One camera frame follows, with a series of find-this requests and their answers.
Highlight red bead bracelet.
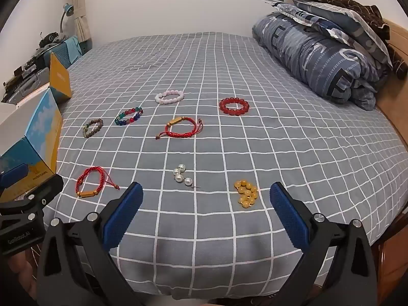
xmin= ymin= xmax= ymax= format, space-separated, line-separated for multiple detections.
xmin=219 ymin=97 xmax=250 ymax=116

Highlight white bead bracelet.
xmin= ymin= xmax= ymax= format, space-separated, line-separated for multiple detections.
xmin=155 ymin=90 xmax=185 ymax=105

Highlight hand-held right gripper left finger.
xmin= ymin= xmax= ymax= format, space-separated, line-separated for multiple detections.
xmin=37 ymin=182 xmax=144 ymax=306

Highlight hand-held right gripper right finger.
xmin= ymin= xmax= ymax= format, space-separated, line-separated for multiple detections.
xmin=269 ymin=182 xmax=378 ymax=306

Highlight black bag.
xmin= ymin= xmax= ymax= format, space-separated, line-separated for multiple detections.
xmin=38 ymin=32 xmax=66 ymax=50

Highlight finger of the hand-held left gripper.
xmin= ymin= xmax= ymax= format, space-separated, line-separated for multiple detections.
xmin=0 ymin=174 xmax=64 ymax=227
xmin=0 ymin=164 xmax=28 ymax=192

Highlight beige curtain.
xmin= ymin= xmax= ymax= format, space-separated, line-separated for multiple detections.
xmin=64 ymin=0 xmax=93 ymax=55

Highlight grey checked pillow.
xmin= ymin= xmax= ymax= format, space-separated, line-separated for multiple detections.
xmin=300 ymin=0 xmax=393 ymax=68

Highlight grey checked bed sheet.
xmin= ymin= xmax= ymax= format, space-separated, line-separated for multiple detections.
xmin=41 ymin=32 xmax=408 ymax=300

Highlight brown patterned blanket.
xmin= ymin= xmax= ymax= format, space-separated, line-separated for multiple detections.
xmin=291 ymin=0 xmax=408 ymax=80

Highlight grey suitcase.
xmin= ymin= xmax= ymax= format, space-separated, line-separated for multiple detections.
xmin=6 ymin=67 xmax=52 ymax=104

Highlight red cord bracelet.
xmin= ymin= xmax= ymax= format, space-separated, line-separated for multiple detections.
xmin=75 ymin=166 xmax=120 ymax=199
xmin=156 ymin=117 xmax=203 ymax=140

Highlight wooden headboard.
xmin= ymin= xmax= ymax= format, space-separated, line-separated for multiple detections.
xmin=376 ymin=17 xmax=408 ymax=294

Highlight blue-grey printed folded quilt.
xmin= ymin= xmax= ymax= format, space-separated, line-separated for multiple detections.
xmin=252 ymin=11 xmax=383 ymax=112

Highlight blue and yellow cardboard box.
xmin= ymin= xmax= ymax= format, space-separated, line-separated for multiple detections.
xmin=0 ymin=53 xmax=73 ymax=203

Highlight teal suitcase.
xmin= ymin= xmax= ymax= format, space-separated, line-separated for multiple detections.
xmin=51 ymin=36 xmax=84 ymax=69

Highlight amber bead bracelet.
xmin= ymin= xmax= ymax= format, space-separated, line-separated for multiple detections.
xmin=234 ymin=180 xmax=259 ymax=209

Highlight blue desk lamp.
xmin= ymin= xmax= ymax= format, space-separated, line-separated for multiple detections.
xmin=59 ymin=3 xmax=74 ymax=35

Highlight person's left hand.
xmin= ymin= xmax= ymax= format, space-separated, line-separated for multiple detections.
xmin=6 ymin=248 xmax=37 ymax=299

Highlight brown bead bracelet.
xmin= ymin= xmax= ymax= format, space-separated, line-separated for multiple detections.
xmin=83 ymin=118 xmax=104 ymax=139

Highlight dark cluttered devices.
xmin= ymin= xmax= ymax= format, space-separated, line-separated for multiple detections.
xmin=0 ymin=54 xmax=42 ymax=98

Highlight multicolour bead bracelet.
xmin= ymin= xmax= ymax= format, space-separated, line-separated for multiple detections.
xmin=114 ymin=107 xmax=144 ymax=127

